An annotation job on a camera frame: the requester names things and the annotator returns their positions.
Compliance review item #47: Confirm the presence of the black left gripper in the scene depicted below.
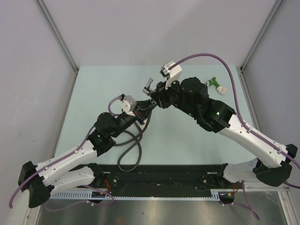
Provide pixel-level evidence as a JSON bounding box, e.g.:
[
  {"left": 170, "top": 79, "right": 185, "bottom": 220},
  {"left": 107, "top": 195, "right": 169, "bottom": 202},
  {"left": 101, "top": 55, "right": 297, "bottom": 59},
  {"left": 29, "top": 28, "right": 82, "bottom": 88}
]
[{"left": 110, "top": 100, "right": 156, "bottom": 138}]

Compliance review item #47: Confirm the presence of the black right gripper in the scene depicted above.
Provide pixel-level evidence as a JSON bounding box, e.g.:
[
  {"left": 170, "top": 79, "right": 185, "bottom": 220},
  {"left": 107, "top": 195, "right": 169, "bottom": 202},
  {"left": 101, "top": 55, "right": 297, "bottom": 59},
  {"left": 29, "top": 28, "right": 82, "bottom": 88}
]
[{"left": 149, "top": 76, "right": 197, "bottom": 118}]

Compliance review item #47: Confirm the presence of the chrome metal faucet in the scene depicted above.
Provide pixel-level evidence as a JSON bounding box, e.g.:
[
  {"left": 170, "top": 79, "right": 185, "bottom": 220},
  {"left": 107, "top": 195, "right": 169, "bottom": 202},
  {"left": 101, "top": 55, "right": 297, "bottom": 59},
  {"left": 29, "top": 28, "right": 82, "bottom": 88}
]
[{"left": 142, "top": 78, "right": 154, "bottom": 96}]

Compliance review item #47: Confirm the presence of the white pipe elbow fitting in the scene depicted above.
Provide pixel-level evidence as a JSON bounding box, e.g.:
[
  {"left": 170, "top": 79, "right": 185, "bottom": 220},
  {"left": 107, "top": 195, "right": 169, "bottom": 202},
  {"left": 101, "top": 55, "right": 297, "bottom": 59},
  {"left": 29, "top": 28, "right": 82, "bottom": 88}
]
[{"left": 138, "top": 118, "right": 150, "bottom": 130}]

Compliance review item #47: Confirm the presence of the green faucet with white elbow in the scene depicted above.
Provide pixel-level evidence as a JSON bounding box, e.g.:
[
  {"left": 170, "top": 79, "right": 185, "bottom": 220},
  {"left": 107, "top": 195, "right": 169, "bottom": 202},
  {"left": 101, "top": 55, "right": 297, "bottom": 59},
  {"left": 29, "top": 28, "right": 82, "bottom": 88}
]
[{"left": 205, "top": 77, "right": 228, "bottom": 95}]

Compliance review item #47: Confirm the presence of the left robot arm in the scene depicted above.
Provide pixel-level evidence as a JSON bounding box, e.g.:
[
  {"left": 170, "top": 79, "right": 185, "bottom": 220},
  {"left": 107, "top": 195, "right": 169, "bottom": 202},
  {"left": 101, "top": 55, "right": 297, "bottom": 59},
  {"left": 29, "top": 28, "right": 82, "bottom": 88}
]
[{"left": 18, "top": 96, "right": 157, "bottom": 209}]

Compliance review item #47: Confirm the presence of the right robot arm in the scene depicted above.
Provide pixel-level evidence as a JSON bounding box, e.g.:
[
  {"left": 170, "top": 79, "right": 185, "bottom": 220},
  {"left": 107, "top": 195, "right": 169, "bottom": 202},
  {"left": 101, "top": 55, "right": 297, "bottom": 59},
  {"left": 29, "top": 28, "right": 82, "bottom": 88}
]
[{"left": 148, "top": 77, "right": 297, "bottom": 188}]

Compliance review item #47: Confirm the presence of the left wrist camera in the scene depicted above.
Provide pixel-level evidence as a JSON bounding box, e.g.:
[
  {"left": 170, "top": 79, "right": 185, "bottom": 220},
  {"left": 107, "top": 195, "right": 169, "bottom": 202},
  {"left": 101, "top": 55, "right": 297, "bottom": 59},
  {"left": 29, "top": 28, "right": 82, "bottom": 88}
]
[{"left": 121, "top": 95, "right": 137, "bottom": 116}]

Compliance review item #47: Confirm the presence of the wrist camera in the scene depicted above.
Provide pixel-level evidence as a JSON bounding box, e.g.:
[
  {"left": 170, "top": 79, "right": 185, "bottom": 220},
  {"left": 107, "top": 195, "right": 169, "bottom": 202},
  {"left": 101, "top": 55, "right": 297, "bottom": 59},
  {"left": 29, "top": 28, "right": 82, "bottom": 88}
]
[
  {"left": 121, "top": 95, "right": 137, "bottom": 116},
  {"left": 160, "top": 60, "right": 182, "bottom": 90}
]

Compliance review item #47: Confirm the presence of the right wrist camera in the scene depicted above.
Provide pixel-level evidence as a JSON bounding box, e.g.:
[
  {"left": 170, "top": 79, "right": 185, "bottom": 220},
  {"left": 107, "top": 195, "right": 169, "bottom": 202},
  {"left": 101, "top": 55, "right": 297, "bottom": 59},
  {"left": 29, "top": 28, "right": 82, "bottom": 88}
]
[{"left": 160, "top": 60, "right": 182, "bottom": 90}]

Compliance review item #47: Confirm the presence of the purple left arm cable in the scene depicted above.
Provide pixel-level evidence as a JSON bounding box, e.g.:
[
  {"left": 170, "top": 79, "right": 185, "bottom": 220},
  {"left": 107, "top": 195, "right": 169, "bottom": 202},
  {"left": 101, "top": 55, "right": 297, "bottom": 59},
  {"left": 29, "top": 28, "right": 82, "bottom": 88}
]
[{"left": 8, "top": 95, "right": 124, "bottom": 209}]

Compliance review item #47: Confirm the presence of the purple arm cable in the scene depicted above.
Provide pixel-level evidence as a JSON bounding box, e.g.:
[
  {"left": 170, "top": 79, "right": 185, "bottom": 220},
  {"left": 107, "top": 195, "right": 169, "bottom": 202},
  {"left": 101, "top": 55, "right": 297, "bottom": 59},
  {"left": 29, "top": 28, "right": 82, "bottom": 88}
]
[
  {"left": 171, "top": 53, "right": 300, "bottom": 169},
  {"left": 8, "top": 95, "right": 124, "bottom": 209}
]

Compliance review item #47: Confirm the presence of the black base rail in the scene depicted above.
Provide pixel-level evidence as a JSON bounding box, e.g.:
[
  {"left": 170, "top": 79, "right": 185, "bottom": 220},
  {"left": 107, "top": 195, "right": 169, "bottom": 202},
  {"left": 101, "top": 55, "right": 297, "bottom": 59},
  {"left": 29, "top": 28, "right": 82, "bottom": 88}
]
[{"left": 92, "top": 164, "right": 242, "bottom": 191}]

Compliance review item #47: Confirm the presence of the right aluminium frame post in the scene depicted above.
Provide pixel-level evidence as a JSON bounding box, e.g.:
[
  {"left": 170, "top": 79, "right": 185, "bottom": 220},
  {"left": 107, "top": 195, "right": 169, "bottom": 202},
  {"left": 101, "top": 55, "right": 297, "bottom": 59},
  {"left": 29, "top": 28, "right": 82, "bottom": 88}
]
[{"left": 240, "top": 0, "right": 289, "bottom": 73}]

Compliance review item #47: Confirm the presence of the aluminium frame post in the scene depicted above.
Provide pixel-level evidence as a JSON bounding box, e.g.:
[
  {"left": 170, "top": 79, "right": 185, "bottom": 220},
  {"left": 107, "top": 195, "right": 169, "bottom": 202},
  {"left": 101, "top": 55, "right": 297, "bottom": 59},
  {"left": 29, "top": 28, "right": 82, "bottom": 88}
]
[
  {"left": 240, "top": 0, "right": 289, "bottom": 73},
  {"left": 34, "top": 0, "right": 79, "bottom": 75}
]

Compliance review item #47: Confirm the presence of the slotted cable duct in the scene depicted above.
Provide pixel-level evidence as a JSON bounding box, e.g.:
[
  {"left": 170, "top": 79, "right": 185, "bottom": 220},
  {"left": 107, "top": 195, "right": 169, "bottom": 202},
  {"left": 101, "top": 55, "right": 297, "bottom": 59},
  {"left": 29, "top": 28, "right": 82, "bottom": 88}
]
[{"left": 50, "top": 189, "right": 221, "bottom": 201}]

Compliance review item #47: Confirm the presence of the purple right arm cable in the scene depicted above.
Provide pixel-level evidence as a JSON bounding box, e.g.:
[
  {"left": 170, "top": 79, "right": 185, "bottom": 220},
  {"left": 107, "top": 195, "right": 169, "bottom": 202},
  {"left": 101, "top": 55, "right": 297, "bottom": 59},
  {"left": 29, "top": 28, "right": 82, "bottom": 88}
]
[{"left": 171, "top": 53, "right": 300, "bottom": 169}]

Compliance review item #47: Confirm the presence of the left aluminium frame post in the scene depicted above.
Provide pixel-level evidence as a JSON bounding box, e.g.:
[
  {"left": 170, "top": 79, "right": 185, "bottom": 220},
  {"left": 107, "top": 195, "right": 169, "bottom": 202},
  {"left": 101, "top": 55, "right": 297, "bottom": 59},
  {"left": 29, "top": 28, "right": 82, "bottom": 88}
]
[{"left": 34, "top": 0, "right": 79, "bottom": 75}]

